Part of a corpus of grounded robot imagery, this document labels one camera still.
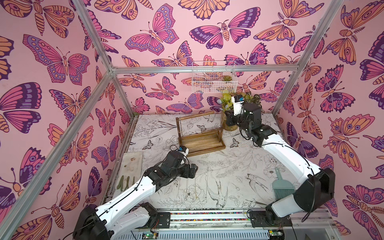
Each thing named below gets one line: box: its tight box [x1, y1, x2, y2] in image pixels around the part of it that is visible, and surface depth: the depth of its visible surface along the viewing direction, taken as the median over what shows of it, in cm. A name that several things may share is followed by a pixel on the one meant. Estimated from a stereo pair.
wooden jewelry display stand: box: [175, 111, 226, 157], surface depth 105 cm
